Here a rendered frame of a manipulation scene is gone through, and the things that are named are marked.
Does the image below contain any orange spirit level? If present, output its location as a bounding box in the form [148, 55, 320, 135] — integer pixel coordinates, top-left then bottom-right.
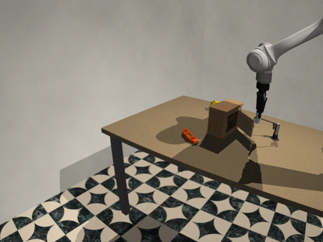
[182, 129, 198, 144]

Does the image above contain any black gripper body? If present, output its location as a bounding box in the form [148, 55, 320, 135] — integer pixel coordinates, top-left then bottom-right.
[256, 81, 270, 99]

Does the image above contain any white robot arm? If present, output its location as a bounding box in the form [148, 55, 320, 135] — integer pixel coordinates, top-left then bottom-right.
[246, 17, 323, 84]

